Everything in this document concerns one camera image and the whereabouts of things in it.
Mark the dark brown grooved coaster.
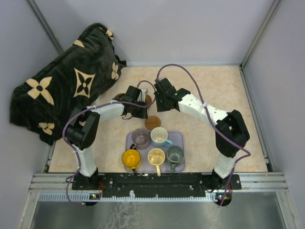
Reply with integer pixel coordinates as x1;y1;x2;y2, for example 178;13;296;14
114;93;125;100

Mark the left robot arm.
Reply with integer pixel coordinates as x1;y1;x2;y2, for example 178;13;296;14
62;86;149;186

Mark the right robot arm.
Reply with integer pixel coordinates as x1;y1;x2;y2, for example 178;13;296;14
154;78;251;188

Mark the transparent purple cup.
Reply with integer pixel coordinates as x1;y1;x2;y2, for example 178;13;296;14
130;128;150;150

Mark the cream and blue mug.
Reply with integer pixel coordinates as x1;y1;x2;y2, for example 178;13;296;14
151;127;173;147

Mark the lavender plastic tray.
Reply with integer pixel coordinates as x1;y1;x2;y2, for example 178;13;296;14
125;131;184;173

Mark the grey green mug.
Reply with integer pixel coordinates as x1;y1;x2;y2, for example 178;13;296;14
166;146;185;174

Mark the black floral plush blanket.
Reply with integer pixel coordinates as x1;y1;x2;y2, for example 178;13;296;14
9;23;126;144

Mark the yellow transparent mug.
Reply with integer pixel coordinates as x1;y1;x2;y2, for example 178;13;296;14
122;149;142;174

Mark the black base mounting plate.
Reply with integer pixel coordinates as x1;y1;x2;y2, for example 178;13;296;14
72;172;228;198

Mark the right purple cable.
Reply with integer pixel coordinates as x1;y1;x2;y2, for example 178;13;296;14
156;63;251;207

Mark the purple cable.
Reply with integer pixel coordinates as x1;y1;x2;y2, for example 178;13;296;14
156;63;251;207
61;80;157;207

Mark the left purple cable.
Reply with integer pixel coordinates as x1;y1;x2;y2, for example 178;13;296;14
61;80;157;207

